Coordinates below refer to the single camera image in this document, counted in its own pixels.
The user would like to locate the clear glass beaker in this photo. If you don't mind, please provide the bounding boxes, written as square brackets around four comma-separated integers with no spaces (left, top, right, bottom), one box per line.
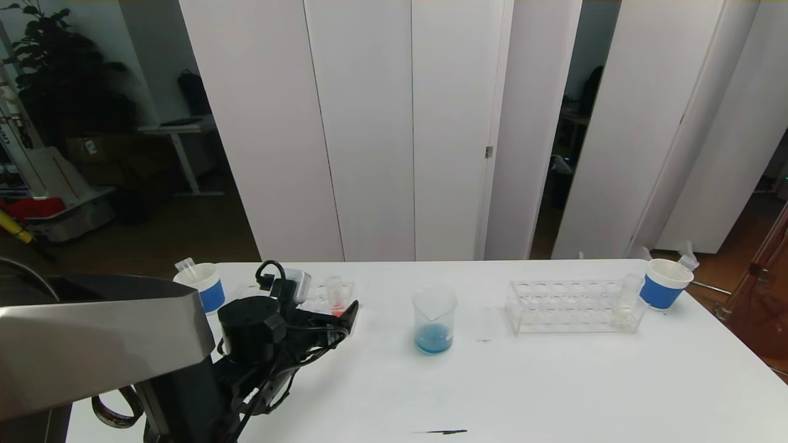
[412,285,458,355]

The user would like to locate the thick black shoulder cable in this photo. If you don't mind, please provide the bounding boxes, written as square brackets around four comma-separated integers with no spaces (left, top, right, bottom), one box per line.
[0,257,60,302]

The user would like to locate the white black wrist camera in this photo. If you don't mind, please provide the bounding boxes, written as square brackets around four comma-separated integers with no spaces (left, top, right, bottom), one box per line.
[284,268,312,304]

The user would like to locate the white printed column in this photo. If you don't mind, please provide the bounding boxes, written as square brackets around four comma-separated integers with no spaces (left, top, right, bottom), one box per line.
[0,22,50,201]

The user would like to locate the dark green potted plant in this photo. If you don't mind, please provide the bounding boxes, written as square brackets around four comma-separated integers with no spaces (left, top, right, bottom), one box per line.
[0,0,139,151]

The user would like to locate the yellow handled tool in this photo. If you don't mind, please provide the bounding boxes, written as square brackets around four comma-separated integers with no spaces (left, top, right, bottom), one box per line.
[0,209,34,245]

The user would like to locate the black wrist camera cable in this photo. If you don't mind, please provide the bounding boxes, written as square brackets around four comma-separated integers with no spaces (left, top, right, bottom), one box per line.
[255,260,287,291]

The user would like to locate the test tube with pale liquid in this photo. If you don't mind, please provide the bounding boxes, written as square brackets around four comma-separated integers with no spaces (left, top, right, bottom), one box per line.
[613,273,643,322]

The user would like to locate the metal light stand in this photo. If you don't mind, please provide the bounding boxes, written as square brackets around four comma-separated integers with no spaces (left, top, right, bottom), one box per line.
[688,200,788,321]

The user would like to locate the white machine housing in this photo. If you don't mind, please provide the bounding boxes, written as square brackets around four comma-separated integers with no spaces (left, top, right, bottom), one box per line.
[25,148,116,242]

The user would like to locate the clear plastic test tube rack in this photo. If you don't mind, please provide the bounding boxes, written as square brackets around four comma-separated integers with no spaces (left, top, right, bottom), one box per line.
[505,280,647,334]
[234,281,363,336]

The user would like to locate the black backpack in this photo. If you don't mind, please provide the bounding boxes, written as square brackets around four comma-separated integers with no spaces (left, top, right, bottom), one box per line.
[177,70,214,118]

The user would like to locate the dark arm cable loop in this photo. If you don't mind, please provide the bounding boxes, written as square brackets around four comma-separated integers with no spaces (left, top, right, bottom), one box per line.
[91,386,146,429]

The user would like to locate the brown cardboard box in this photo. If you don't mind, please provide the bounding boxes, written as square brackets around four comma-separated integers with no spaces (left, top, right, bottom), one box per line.
[65,132,179,185]

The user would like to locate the blue white paper cup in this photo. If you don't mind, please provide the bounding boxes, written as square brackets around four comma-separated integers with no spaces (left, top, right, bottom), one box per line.
[174,263,227,315]
[639,258,694,310]

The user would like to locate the white office desk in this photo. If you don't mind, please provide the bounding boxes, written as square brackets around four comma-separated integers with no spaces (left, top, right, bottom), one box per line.
[139,116,225,198]

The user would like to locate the test tube with red liquid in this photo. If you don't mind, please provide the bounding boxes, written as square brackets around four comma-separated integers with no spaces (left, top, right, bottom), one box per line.
[326,275,346,318]

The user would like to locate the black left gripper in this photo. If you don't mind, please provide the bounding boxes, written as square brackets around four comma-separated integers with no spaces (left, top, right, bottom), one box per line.
[296,300,360,349]

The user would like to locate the graduated clear plastic test tube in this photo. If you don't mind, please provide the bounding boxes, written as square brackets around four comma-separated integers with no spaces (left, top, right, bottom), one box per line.
[677,240,701,274]

